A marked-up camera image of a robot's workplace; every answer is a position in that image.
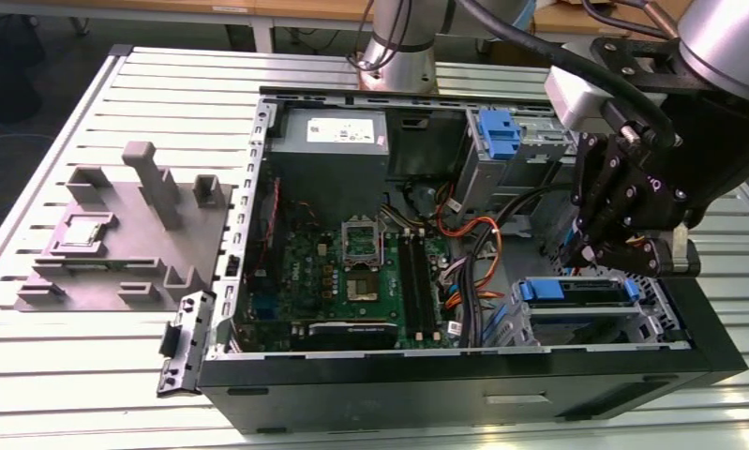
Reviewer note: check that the silver disk bay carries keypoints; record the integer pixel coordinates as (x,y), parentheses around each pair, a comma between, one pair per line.
(573,311)

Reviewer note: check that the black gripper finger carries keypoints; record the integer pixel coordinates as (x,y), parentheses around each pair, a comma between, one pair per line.
(583,178)
(617,183)

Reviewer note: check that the silver CPU chip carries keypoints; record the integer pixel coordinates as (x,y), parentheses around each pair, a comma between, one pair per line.
(85,234)

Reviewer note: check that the wooden desk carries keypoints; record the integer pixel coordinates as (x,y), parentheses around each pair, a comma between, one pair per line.
(573,19)

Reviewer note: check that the silver drive cage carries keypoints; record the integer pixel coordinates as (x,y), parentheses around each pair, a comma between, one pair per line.
(492,178)

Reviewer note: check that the black graphics card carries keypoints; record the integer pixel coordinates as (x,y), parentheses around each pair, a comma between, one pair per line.
(349,330)

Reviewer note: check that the grey parts rack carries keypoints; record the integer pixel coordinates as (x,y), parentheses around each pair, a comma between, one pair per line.
(161,262)

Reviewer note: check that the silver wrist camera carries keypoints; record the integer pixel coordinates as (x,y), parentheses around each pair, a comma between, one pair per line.
(577,94)

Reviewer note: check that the CPU socket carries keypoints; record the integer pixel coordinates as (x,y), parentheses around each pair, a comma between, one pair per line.
(363,288)

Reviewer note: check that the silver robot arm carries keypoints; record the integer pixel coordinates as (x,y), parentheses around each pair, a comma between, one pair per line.
(399,61)

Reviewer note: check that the blue plastic drive latch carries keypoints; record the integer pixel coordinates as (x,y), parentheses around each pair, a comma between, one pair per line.
(497,133)

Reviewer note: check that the black PC case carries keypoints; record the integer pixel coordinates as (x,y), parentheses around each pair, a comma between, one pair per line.
(411,389)

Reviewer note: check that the black RAM slot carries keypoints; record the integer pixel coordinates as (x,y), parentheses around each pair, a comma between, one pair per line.
(409,281)

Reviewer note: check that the black camera bracket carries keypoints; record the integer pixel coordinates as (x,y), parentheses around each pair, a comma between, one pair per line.
(631,56)

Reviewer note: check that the black office chair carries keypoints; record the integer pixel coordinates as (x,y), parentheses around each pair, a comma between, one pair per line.
(5,70)

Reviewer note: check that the green RAM stick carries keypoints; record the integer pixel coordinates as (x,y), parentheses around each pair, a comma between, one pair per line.
(92,268)

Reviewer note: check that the grey power supply unit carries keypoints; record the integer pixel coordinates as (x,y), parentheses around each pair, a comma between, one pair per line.
(329,178)

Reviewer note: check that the silver expansion slot bracket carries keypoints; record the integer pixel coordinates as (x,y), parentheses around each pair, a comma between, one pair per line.
(189,328)

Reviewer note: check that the green motherboard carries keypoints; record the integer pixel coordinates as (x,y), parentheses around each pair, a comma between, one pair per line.
(311,281)

